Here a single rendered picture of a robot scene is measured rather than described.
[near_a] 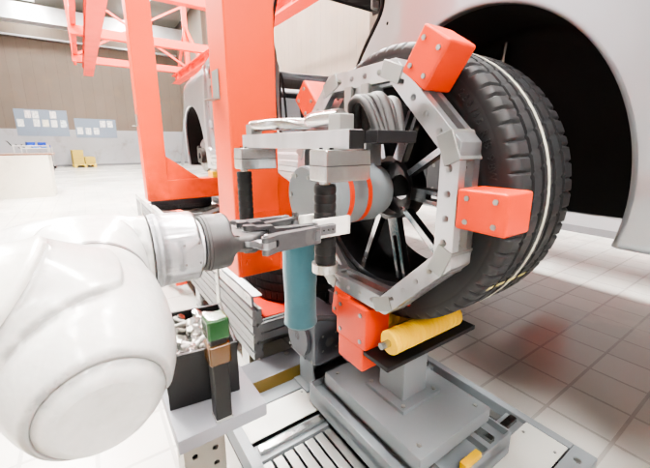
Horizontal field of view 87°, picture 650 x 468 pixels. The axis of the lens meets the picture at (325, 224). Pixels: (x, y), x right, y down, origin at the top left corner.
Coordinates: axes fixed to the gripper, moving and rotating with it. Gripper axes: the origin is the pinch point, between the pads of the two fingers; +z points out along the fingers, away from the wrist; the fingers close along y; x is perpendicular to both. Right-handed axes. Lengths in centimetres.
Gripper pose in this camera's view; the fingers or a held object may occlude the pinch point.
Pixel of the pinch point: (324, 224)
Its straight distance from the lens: 56.6
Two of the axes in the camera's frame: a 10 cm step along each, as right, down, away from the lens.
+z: 8.2, -1.3, 5.5
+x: 0.0, -9.7, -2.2
